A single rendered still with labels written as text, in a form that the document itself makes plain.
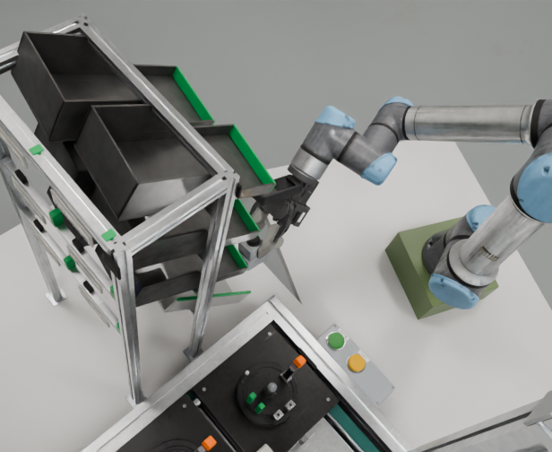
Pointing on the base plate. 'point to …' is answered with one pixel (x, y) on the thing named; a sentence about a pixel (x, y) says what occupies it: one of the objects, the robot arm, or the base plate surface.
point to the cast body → (248, 249)
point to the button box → (368, 381)
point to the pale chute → (222, 294)
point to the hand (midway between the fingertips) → (251, 246)
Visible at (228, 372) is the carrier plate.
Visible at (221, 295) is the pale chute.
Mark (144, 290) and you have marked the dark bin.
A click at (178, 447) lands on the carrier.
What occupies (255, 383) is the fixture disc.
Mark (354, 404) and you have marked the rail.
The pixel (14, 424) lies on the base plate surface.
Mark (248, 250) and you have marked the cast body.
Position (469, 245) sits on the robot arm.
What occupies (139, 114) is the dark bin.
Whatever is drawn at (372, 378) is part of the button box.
